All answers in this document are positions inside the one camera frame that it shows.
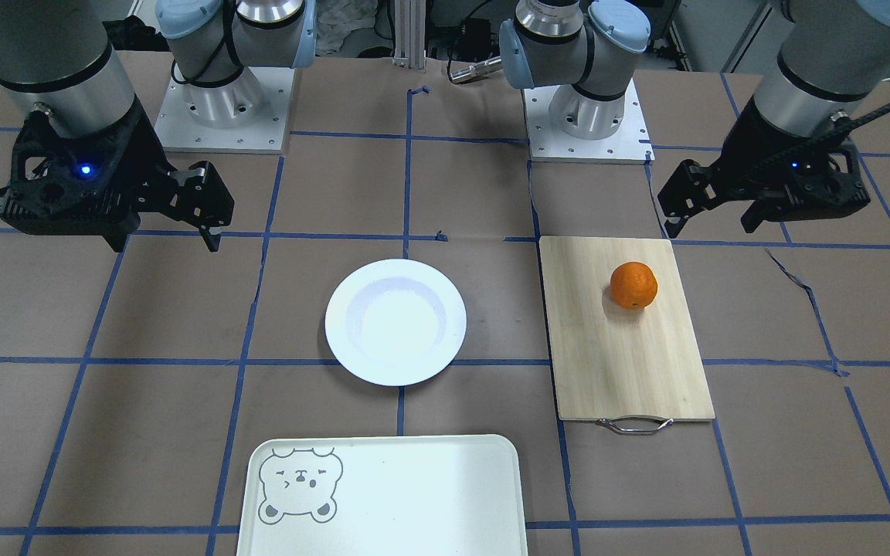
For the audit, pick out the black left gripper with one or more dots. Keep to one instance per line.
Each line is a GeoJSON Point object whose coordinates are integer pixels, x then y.
{"type": "Point", "coordinates": [759, 137]}

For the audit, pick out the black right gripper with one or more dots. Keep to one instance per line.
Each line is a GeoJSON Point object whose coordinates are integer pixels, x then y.
{"type": "Point", "coordinates": [144, 153]}

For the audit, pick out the orange fruit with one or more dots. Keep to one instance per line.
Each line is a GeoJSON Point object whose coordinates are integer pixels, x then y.
{"type": "Point", "coordinates": [633, 286]}

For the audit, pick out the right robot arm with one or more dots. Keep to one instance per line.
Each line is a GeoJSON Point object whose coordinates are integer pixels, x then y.
{"type": "Point", "coordinates": [58, 56]}

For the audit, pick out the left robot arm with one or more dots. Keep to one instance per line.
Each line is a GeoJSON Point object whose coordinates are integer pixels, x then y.
{"type": "Point", "coordinates": [837, 52]}

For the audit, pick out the cream bear tray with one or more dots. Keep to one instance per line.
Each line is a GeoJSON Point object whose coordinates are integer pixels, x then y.
{"type": "Point", "coordinates": [458, 494]}

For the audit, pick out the wooden cutting board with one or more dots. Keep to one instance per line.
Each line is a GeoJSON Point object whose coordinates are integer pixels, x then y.
{"type": "Point", "coordinates": [613, 365]}

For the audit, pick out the white round plate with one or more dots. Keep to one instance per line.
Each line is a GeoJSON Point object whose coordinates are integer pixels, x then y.
{"type": "Point", "coordinates": [395, 322]}

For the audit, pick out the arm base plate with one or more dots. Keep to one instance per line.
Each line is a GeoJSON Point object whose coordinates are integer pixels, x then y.
{"type": "Point", "coordinates": [247, 116]}
{"type": "Point", "coordinates": [566, 127]}

